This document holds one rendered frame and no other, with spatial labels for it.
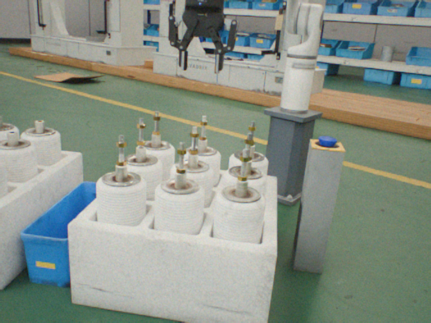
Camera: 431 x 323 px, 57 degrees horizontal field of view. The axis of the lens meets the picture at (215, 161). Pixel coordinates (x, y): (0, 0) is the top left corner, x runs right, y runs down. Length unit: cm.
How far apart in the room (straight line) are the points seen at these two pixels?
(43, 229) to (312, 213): 61
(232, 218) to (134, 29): 373
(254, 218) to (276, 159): 62
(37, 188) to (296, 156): 77
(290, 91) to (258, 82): 182
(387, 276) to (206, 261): 51
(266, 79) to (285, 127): 179
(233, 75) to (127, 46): 144
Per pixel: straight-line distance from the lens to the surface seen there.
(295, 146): 130
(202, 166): 87
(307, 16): 127
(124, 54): 426
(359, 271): 108
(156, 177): 88
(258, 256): 72
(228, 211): 72
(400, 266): 115
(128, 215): 78
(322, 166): 90
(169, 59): 366
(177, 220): 75
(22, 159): 100
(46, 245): 90
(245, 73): 316
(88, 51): 456
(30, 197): 98
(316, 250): 99
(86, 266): 82
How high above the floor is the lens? 55
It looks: 19 degrees down
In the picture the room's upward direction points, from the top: 4 degrees clockwise
